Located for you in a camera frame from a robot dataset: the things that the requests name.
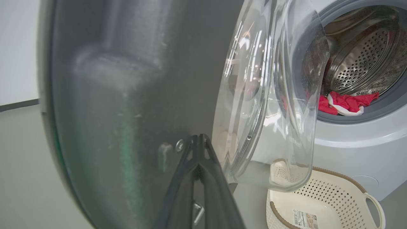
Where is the paper label in basket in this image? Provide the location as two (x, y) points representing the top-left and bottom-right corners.
(293, 209), (319, 229)

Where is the round filter cover on washer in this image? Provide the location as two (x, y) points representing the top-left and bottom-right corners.
(351, 175), (379, 193)

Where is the cream perforated laundry basket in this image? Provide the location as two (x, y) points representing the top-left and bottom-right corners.
(266, 161), (386, 229)

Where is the grey rubber door gasket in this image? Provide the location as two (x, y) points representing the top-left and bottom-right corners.
(316, 0), (407, 124)

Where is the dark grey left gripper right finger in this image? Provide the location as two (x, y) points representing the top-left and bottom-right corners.
(199, 134), (246, 229)

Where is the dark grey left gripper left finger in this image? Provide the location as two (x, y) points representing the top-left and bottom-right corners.
(154, 135), (200, 229)

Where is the round black glass washer door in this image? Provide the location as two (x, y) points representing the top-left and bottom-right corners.
(38, 0), (330, 229)

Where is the red garment with white trim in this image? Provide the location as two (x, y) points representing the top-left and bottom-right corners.
(318, 91), (380, 116)

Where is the steel perforated washer drum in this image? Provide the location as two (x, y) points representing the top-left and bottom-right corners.
(323, 5), (407, 97)

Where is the white front-load washing machine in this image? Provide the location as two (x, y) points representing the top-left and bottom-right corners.
(248, 0), (407, 201)

